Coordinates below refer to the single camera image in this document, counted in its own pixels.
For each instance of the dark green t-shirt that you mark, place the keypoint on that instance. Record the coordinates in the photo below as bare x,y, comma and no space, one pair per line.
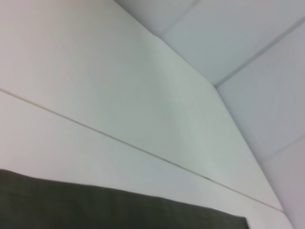
119,207

